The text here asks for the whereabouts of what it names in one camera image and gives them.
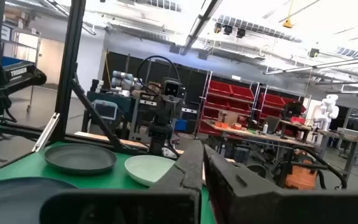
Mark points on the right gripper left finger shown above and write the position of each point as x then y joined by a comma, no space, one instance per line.
120,207

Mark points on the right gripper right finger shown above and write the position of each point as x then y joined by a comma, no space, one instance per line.
291,208

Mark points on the pale pink plate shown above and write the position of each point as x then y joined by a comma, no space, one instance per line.
145,169

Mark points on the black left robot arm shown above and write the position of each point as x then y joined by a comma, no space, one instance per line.
160,137

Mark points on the grey industrial robot arm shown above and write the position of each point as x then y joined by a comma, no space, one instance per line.
123,80

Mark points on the small blue bin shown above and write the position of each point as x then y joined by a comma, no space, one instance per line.
181,124

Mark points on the green table mat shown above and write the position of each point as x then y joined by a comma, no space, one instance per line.
118,180

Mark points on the orange shop vacuum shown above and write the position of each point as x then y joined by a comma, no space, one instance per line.
300,179

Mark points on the black partition panels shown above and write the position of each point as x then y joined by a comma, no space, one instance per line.
194,84

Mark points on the dark teal equipment cart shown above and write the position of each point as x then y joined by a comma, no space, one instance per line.
123,102

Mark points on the brown cardboard box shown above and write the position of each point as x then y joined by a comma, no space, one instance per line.
227,116

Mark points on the dark grey plate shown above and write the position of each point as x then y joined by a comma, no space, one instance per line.
79,158

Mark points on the grey plastic case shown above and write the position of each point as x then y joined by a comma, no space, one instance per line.
104,109

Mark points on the long wooden workbench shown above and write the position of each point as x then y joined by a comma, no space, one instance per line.
253,134

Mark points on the white plastic bottle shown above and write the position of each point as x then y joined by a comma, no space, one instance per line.
265,128

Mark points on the black laptop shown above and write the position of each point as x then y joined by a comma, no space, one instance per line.
271,123

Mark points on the red tray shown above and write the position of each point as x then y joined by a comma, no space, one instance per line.
297,120

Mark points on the grey workbench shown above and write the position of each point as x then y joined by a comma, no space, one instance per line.
350,137

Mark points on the black machine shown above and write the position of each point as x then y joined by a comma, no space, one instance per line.
292,109

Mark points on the white humanoid robot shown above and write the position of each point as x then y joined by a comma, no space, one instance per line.
326,110

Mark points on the dark blue plate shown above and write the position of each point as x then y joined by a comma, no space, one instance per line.
11,202

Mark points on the long ceiling light strip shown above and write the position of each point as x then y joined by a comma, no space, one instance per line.
322,65

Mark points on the large blue tub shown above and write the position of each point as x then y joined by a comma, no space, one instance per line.
9,60

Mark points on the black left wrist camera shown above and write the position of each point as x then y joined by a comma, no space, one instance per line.
171,88

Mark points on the silver metal bracket strip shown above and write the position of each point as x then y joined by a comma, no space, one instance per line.
46,132

